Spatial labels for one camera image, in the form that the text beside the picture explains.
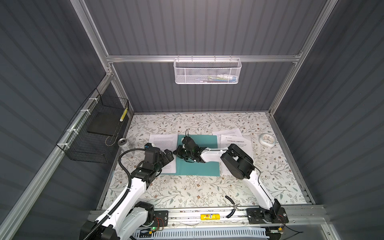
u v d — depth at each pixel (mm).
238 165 594
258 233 705
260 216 724
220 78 919
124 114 819
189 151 809
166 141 1024
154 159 623
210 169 915
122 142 866
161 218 724
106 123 755
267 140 1016
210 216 725
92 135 722
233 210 755
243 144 1018
